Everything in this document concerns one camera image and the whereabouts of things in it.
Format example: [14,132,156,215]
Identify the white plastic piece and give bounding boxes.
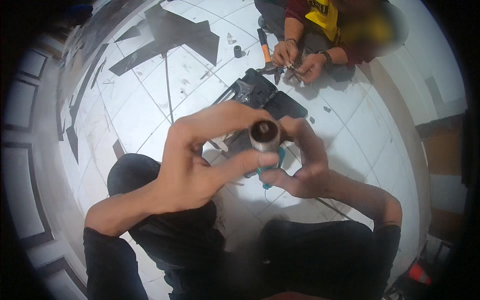
[208,133,235,153]

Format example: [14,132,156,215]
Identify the orange handled hammer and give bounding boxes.
[256,28,280,76]

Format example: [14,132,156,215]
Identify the person's body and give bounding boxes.
[83,223,402,300]

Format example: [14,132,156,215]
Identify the small black sheet offcut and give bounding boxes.
[114,25,142,43]

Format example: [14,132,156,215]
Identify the teal handled tool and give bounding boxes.
[244,146,287,203]

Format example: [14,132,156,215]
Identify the orange cone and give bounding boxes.
[407,262,432,286]

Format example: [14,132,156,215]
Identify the person's right hand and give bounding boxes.
[260,115,335,199]

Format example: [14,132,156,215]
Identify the white panelled door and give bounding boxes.
[0,35,89,300]

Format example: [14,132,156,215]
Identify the clear plastic bag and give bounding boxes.
[232,80,256,104]

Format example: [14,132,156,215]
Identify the person's left hand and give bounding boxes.
[148,100,281,215]

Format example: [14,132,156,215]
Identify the black tool tray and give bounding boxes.
[211,68,309,159]

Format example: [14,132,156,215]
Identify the thin metal rod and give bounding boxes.
[163,53,175,125]

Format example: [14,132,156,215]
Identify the metal cylinder fitting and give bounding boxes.
[248,119,282,154]

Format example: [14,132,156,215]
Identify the brown sheet scrap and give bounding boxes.
[112,139,127,160]

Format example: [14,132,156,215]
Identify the black pointed sheet scrap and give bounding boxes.
[65,125,80,165]

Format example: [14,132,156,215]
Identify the large black sheet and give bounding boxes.
[143,3,221,67]

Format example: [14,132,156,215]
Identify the person's legs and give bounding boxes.
[107,153,377,300]

